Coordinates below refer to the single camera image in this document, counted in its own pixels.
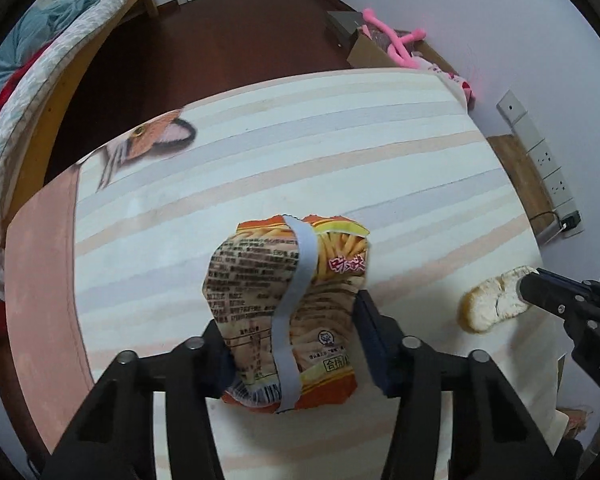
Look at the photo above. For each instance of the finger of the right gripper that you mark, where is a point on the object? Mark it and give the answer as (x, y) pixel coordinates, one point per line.
(566, 298)

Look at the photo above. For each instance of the white power strip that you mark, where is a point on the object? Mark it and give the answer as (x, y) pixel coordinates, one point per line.
(558, 190)

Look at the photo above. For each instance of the black charger plug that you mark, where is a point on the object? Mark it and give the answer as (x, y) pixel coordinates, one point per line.
(570, 221)

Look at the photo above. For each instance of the orange fries snack bag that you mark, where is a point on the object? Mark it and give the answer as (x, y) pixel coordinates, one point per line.
(281, 291)

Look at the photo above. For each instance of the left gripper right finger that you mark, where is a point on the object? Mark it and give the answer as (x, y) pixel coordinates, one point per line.
(493, 435)

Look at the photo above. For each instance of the striped white table cover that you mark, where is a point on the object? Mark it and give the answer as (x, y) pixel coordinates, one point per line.
(392, 149)

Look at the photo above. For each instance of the pink panther plush toy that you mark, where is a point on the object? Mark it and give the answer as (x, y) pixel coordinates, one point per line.
(404, 52)

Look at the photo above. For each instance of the white checkered mattress quilt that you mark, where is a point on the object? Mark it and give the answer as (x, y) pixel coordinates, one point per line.
(30, 113)

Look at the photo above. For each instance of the bread piece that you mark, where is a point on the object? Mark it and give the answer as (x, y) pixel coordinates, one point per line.
(493, 301)

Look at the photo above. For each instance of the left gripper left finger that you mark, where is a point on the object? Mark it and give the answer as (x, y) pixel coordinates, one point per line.
(111, 436)

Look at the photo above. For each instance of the pink tablecloth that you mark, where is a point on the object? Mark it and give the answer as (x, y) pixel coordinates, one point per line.
(43, 328)

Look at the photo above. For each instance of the cardboard box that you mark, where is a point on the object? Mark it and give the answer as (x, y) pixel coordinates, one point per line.
(371, 51)

